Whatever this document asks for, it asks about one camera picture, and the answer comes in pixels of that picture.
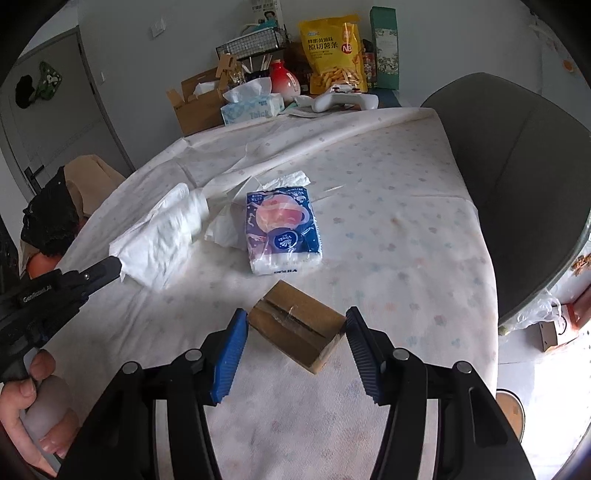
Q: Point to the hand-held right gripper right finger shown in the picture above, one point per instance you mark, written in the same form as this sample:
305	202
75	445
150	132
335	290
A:
364	360

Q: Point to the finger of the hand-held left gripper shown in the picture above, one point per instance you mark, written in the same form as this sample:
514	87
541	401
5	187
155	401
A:
94	277

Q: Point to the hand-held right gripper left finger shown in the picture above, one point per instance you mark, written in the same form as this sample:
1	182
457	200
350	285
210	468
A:
228	360

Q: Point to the large white tissue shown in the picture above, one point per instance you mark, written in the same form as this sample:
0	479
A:
157	240

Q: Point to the small cardboard box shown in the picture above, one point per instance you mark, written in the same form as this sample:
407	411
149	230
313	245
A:
295	323

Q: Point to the blue tissue pack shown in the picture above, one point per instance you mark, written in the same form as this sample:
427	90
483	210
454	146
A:
281	226

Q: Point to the white trash bin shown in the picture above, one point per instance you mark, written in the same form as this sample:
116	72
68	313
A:
510	413

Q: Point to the person's left hand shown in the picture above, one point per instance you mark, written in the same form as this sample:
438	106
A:
27	415

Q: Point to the black bag on chair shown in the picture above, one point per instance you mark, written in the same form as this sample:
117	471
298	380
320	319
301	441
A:
51	217

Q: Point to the tan chair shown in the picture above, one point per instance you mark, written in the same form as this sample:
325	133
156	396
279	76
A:
97	180

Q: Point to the grey door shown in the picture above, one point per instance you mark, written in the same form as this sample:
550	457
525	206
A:
69	129

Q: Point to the white dotted tablecloth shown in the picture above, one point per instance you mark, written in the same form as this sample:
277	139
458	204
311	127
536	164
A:
392	207

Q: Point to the clear plastic bag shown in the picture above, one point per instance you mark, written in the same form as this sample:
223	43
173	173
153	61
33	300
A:
535	311

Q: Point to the open cardboard box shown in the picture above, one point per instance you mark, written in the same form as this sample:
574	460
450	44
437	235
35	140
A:
198	113

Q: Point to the green black door hanging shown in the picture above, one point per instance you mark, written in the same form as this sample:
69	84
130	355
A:
44	83

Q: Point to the white orange box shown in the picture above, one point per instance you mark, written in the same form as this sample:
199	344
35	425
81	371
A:
568	323

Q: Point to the grey chair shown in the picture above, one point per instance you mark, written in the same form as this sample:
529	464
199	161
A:
508	184

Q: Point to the blue white tissue box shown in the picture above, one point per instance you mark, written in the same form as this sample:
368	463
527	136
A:
251	110

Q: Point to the brown animal magnets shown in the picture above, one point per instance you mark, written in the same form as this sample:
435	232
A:
581	263

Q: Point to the white paper packet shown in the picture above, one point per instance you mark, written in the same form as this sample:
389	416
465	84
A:
302	110

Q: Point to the white game controller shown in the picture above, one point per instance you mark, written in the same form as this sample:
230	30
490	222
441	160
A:
337	99

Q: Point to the dark utensil holder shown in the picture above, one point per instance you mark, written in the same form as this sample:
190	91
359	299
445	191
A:
258	64

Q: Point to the red white bottle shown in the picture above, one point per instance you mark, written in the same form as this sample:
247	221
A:
282	85

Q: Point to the small red packet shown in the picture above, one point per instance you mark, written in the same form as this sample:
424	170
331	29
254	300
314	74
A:
369	64

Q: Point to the yellow snack bag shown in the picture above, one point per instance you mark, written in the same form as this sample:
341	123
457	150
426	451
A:
332	55

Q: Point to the tall green box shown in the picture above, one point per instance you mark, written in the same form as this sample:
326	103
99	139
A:
385	46

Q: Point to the tall white carton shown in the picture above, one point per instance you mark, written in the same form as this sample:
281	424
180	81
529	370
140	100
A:
268	14

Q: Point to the orange round magnet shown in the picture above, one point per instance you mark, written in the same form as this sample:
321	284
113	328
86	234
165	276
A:
569	66

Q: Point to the white wall switch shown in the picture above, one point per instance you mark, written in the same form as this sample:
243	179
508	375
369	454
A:
158	27

